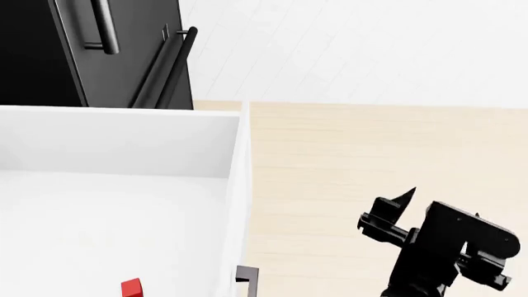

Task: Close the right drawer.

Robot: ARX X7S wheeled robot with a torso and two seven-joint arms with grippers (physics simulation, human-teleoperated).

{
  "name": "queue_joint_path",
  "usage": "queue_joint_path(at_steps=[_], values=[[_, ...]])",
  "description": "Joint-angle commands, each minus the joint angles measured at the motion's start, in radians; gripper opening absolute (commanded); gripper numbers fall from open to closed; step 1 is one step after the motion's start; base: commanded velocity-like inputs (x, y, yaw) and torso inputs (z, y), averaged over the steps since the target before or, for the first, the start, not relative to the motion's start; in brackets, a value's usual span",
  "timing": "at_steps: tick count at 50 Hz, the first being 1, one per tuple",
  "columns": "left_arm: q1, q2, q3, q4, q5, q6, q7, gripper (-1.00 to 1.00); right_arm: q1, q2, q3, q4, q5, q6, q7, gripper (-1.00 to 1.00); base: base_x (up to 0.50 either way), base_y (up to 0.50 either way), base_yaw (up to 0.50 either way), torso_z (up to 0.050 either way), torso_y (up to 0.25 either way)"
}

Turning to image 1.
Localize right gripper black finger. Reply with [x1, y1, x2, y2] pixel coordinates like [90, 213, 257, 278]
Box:
[425, 200, 521, 260]
[370, 186, 418, 225]

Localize white open drawer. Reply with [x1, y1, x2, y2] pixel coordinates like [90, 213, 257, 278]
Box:
[0, 100, 253, 297]

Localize red block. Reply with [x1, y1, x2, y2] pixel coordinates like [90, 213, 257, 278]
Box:
[120, 277, 146, 297]

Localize black tall cabinet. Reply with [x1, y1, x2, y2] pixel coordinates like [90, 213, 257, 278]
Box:
[0, 0, 195, 111]

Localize dark grey drawer handle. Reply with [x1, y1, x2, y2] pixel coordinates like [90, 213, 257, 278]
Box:
[235, 265, 261, 297]

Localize long black bar handle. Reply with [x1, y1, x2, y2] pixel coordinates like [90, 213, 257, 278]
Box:
[153, 26, 199, 110]

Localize short black bar handle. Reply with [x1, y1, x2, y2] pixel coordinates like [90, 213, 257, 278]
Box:
[83, 0, 121, 56]

